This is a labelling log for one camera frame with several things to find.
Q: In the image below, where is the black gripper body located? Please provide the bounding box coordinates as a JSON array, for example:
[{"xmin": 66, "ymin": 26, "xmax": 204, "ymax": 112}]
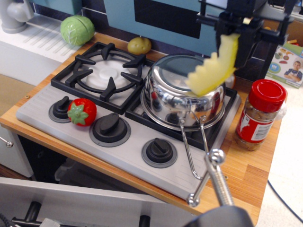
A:
[{"xmin": 196, "ymin": 0, "xmax": 295, "ymax": 45}]

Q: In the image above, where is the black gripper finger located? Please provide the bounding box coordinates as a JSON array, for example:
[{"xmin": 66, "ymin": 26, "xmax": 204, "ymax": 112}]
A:
[
  {"xmin": 215, "ymin": 18, "xmax": 234, "ymax": 51},
  {"xmin": 234, "ymin": 20, "xmax": 263, "ymax": 69}
]

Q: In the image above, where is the yellow zigzag sponge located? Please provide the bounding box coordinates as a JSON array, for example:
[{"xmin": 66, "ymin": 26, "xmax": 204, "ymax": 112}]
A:
[{"xmin": 185, "ymin": 34, "xmax": 240, "ymax": 97}]

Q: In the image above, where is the shiny steel pot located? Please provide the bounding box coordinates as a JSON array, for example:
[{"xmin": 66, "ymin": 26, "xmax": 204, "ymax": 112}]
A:
[{"xmin": 141, "ymin": 54, "xmax": 225, "ymax": 180}]

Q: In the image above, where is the orange white toy behind pot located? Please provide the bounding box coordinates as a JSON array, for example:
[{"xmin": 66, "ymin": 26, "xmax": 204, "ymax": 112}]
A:
[{"xmin": 225, "ymin": 74, "xmax": 236, "ymax": 89}]

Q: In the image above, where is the cardboard box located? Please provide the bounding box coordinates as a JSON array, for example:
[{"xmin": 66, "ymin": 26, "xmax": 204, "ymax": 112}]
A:
[{"xmin": 264, "ymin": 20, "xmax": 303, "ymax": 46}]

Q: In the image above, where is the toy food box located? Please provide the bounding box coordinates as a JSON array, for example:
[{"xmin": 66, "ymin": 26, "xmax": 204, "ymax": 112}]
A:
[{"xmin": 267, "ymin": 43, "xmax": 303, "ymax": 88}]

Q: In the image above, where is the teal toy microwave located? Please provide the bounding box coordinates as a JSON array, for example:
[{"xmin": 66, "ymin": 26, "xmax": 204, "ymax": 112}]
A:
[{"xmin": 104, "ymin": 0, "xmax": 217, "ymax": 56}]

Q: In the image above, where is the red lid spice jar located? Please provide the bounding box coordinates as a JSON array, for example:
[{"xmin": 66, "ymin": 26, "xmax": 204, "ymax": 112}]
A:
[{"xmin": 234, "ymin": 79, "xmax": 287, "ymax": 151}]

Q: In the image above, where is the toy potato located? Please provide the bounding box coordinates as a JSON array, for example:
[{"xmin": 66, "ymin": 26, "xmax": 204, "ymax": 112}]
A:
[{"xmin": 127, "ymin": 37, "xmax": 152, "ymax": 55}]

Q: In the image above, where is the right black burner grate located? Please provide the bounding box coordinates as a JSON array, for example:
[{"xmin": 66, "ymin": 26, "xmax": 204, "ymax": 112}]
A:
[{"xmin": 125, "ymin": 88, "xmax": 241, "ymax": 149}]

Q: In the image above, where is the black burner grate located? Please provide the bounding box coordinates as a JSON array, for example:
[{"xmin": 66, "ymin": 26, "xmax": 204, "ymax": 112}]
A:
[
  {"xmin": 51, "ymin": 42, "xmax": 154, "ymax": 114},
  {"xmin": 125, "ymin": 88, "xmax": 241, "ymax": 149}
]

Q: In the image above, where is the left black burner grate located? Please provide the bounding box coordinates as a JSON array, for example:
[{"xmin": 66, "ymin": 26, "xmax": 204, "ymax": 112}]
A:
[{"xmin": 51, "ymin": 42, "xmax": 154, "ymax": 114}]

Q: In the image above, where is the right black stove knob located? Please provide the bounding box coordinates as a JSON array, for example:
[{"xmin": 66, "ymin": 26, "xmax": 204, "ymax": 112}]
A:
[{"xmin": 141, "ymin": 138, "xmax": 178, "ymax": 168}]

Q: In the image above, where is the black stove knob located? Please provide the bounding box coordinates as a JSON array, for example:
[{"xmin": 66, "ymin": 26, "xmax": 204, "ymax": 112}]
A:
[
  {"xmin": 48, "ymin": 96, "xmax": 72, "ymax": 123},
  {"xmin": 141, "ymin": 138, "xmax": 178, "ymax": 168},
  {"xmin": 89, "ymin": 113, "xmax": 131, "ymax": 148}
]

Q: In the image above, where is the green toy cabbage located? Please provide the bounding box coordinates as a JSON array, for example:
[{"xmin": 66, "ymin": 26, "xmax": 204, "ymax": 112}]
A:
[{"xmin": 60, "ymin": 15, "xmax": 95, "ymax": 46}]

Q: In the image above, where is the grey toy stove top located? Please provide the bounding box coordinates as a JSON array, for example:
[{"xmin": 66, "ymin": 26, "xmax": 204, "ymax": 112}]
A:
[{"xmin": 15, "ymin": 83, "xmax": 242, "ymax": 201}]

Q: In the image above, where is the middle black stove knob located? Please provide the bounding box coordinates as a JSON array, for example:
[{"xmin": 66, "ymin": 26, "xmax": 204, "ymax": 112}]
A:
[{"xmin": 89, "ymin": 113, "xmax": 131, "ymax": 148}]

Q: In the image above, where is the red toy strawberry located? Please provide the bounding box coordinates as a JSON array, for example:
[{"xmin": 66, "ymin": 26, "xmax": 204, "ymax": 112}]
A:
[{"xmin": 67, "ymin": 98, "xmax": 97, "ymax": 126}]

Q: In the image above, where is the left black stove knob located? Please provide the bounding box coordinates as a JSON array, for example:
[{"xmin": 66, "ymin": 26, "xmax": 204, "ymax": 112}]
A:
[{"xmin": 48, "ymin": 96, "xmax": 72, "ymax": 123}]

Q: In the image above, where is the grey toy faucet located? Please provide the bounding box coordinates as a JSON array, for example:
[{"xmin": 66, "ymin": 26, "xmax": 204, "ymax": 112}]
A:
[{"xmin": 0, "ymin": 0, "xmax": 34, "ymax": 34}]

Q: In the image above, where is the grey oven door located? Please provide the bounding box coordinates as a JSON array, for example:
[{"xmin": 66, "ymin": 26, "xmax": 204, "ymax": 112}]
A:
[{"xmin": 0, "ymin": 177, "xmax": 195, "ymax": 227}]

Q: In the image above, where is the dark metal post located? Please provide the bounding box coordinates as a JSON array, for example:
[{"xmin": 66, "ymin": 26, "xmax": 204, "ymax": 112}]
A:
[{"xmin": 256, "ymin": 0, "xmax": 296, "ymax": 80}]

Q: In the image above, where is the black cable on floor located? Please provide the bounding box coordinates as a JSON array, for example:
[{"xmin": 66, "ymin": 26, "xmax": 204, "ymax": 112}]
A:
[{"xmin": 267, "ymin": 179, "xmax": 303, "ymax": 223}]

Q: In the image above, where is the dark round camera mount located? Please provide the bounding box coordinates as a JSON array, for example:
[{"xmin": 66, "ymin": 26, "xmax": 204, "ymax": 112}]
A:
[{"xmin": 185, "ymin": 205, "xmax": 254, "ymax": 227}]

